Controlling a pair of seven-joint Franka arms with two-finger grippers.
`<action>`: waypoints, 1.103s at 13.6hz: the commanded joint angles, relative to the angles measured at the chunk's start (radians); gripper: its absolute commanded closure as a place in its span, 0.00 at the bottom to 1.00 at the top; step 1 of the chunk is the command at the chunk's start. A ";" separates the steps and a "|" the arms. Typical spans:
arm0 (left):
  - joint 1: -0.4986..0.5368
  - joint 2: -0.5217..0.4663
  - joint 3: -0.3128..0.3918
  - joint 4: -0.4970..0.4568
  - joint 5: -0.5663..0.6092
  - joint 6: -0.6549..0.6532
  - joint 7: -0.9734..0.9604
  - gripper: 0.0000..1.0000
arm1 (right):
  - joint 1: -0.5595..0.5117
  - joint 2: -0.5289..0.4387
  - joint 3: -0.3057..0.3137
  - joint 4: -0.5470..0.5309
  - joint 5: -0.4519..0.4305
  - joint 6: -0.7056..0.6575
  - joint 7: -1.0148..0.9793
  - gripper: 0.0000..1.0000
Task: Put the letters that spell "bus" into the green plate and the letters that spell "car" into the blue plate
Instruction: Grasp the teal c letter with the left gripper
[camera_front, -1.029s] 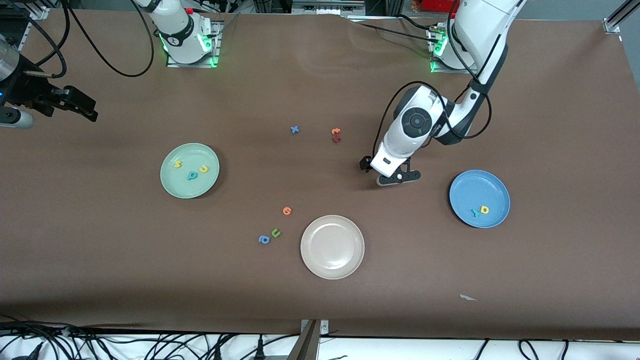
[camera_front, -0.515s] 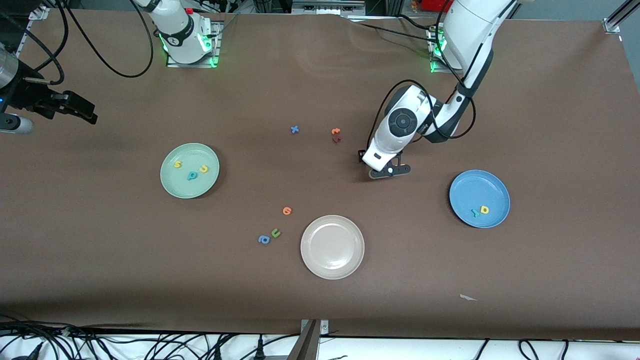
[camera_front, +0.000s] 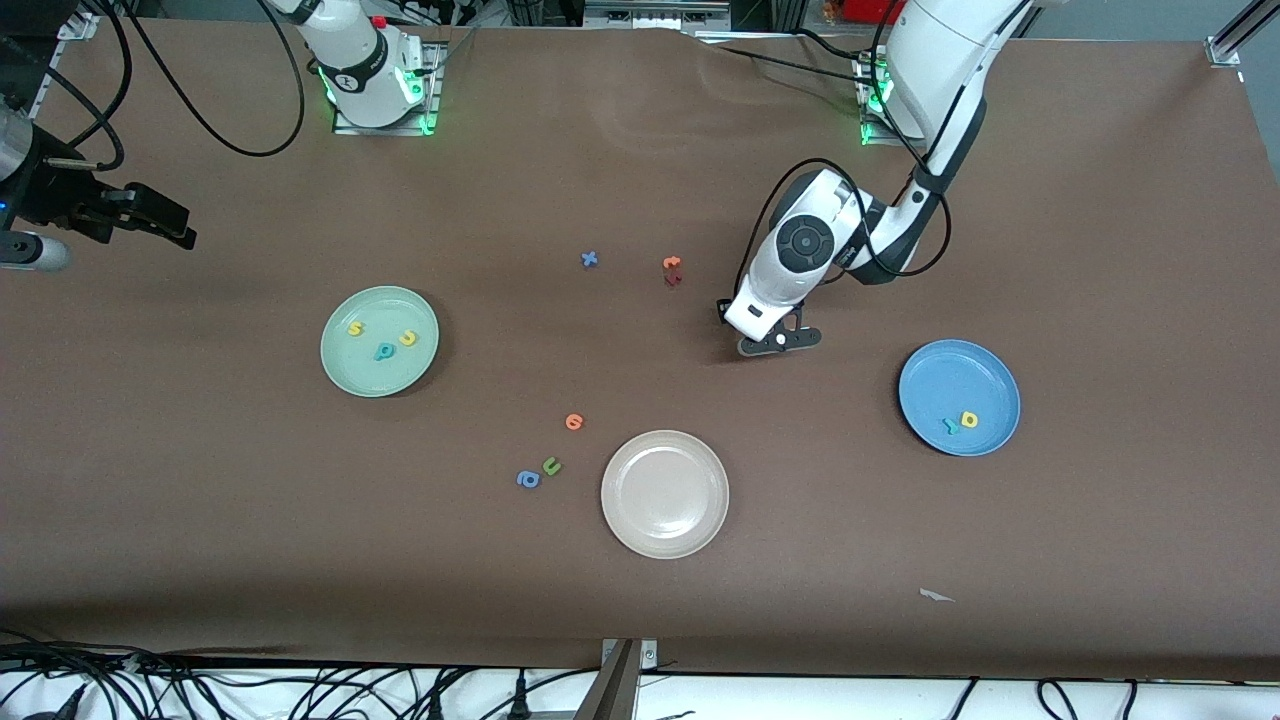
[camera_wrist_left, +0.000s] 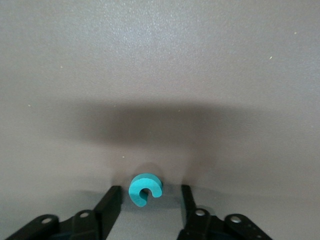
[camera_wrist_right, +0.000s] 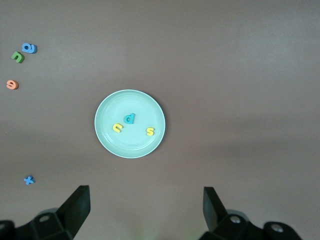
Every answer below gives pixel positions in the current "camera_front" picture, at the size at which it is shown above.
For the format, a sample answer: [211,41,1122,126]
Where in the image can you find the aluminium corner extrusion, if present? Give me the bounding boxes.
[1205,0,1276,69]
[28,10,101,116]

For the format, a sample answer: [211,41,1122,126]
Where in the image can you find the light green plate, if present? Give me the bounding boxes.
[320,285,441,399]

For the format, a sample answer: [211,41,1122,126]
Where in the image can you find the brown table cover sheet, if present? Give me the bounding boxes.
[0,15,1280,681]

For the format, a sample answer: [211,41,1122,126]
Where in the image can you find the beige plate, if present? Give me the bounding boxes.
[600,429,731,560]

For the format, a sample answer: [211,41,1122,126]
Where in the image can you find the dark metal beam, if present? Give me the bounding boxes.
[573,640,641,720]

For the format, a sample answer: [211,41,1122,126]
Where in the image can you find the blue plate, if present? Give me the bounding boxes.
[898,339,1022,458]

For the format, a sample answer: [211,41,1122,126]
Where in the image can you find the black cable with brass plug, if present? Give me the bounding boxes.
[40,65,126,173]

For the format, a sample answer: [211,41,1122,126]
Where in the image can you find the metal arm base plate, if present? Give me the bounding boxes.
[858,55,901,148]
[333,40,442,137]

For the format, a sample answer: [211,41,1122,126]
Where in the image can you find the silver metal frame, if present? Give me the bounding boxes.
[583,0,733,33]

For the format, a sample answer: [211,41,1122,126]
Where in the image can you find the thin black table cable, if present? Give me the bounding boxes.
[695,28,881,83]

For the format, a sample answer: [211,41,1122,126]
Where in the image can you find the black looped cable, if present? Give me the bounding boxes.
[1035,678,1083,720]

